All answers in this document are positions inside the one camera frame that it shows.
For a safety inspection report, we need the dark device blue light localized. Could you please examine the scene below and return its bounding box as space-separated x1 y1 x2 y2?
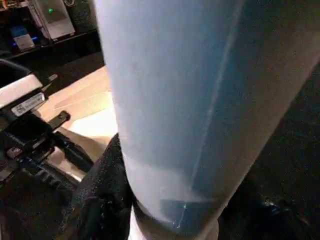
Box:
9 24 36 52

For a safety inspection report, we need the white plastic table leg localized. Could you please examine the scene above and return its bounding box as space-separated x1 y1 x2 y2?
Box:
93 0 320 240

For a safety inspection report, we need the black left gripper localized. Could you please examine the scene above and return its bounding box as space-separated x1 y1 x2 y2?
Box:
0 111 95 195

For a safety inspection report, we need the white plastic table top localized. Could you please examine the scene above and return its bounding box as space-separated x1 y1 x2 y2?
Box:
32 65 121 183

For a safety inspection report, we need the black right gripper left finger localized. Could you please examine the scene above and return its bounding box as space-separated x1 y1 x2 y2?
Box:
69 133 134 240

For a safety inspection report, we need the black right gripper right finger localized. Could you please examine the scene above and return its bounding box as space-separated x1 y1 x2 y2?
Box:
217 189 303 240

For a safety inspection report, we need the white device green light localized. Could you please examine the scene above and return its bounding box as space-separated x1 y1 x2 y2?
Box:
38 0 76 42

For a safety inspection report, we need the black work mat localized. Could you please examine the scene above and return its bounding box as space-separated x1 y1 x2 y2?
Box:
0 42 320 240

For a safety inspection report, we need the black left wrist camera cable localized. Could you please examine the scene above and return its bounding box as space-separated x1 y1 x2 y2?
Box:
0 57 32 76

